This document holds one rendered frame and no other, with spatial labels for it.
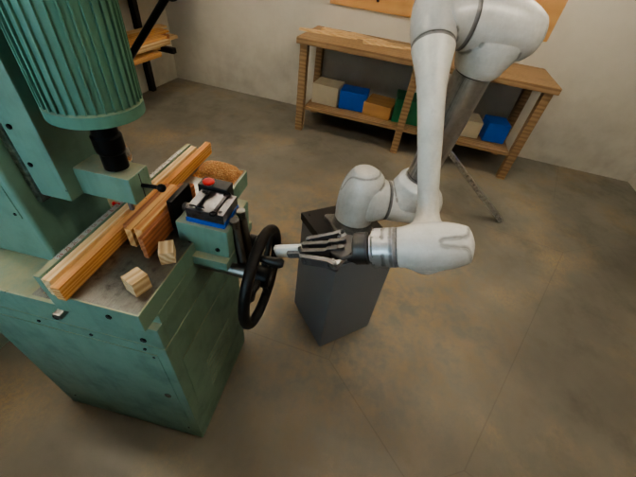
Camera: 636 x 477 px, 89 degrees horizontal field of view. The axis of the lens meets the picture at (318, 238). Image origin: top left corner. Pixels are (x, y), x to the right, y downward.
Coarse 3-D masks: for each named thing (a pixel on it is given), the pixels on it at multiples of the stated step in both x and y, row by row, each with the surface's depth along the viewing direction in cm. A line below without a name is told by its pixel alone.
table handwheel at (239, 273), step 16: (272, 224) 86; (256, 240) 78; (272, 240) 88; (256, 256) 75; (224, 272) 88; (240, 272) 87; (256, 272) 86; (272, 272) 88; (240, 288) 74; (256, 288) 83; (272, 288) 100; (240, 304) 75; (240, 320) 78; (256, 320) 89
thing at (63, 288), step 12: (204, 144) 111; (192, 156) 104; (204, 156) 110; (180, 168) 99; (192, 168) 104; (168, 180) 94; (180, 180) 98; (120, 228) 78; (108, 240) 74; (120, 240) 78; (96, 252) 71; (108, 252) 75; (84, 264) 69; (96, 264) 72; (72, 276) 66; (84, 276) 70; (60, 288) 64; (72, 288) 67
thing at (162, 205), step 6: (162, 204) 81; (156, 210) 79; (162, 210) 80; (150, 216) 77; (156, 216) 78; (144, 222) 75; (150, 222) 76; (138, 228) 74; (144, 228) 74; (138, 234) 75
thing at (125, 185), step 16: (96, 160) 75; (80, 176) 73; (96, 176) 72; (112, 176) 71; (128, 176) 71; (144, 176) 75; (96, 192) 75; (112, 192) 74; (128, 192) 73; (144, 192) 77
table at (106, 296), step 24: (240, 192) 108; (120, 264) 75; (144, 264) 75; (168, 264) 76; (216, 264) 83; (96, 288) 69; (120, 288) 70; (168, 288) 75; (72, 312) 71; (96, 312) 68; (120, 312) 66; (144, 312) 67
